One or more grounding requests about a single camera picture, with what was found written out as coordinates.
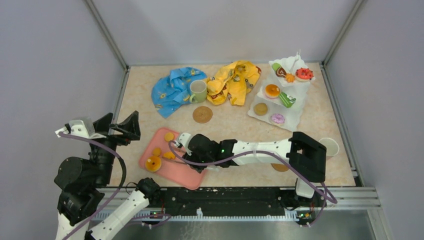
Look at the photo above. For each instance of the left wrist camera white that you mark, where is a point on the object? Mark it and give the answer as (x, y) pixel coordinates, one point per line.
(80, 127)

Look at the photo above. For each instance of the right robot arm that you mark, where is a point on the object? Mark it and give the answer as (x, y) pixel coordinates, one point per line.
(300, 153)

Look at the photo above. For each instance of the round tan muffin cake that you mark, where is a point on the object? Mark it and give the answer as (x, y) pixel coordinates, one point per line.
(260, 109)

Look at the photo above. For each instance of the white tiered dessert stand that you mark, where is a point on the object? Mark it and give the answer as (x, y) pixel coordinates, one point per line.
(296, 89)

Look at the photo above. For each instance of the round yellow cracker biscuit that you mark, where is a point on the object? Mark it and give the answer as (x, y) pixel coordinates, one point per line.
(169, 136)

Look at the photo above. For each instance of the red orange donut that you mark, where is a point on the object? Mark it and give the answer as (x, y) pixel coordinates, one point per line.
(304, 74)

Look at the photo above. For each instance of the green mug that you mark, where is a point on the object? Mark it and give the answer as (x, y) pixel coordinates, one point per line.
(198, 90)

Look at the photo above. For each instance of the yellow orange pastry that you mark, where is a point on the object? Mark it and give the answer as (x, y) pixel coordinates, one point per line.
(272, 91)

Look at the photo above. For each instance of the green round macaron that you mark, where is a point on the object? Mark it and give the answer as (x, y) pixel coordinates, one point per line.
(275, 66)

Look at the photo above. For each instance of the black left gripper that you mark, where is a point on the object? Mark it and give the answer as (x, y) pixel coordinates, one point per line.
(130, 126)

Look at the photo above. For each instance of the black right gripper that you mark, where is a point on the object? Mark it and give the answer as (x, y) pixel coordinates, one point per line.
(199, 167)

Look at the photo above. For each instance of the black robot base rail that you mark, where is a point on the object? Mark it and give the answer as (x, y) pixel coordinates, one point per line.
(232, 201)

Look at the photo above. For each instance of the pink cup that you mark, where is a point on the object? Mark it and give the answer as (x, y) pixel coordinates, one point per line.
(332, 147)

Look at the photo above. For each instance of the metal tongs white handle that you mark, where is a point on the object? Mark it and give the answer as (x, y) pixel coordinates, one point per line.
(210, 168)

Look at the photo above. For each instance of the woven rattan coaster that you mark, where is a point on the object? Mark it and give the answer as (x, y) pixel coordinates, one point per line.
(202, 114)

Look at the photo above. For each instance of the orange swirl cookie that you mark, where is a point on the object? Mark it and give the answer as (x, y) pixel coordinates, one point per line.
(290, 78)

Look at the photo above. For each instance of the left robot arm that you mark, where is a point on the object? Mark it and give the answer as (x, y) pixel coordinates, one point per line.
(80, 180)

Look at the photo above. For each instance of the yellow patterned cloth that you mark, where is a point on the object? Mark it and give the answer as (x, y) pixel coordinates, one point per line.
(233, 82)

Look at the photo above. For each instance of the round wooden coaster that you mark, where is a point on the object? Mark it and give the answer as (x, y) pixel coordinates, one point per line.
(279, 167)

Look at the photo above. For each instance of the orange glazed bun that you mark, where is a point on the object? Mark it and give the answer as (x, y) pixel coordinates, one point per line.
(153, 163)

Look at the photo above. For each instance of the brown heart cookie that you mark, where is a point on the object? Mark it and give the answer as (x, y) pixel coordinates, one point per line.
(280, 72)

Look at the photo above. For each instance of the purple sprinkled donut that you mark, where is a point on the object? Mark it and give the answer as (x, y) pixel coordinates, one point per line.
(277, 119)

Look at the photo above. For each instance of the blue patterned cloth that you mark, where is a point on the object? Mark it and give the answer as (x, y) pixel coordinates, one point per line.
(173, 91)

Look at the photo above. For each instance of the green cake slice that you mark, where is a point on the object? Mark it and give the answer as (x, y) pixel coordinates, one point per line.
(287, 100)

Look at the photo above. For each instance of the pink plastic tray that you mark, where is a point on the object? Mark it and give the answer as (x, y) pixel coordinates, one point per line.
(180, 174)

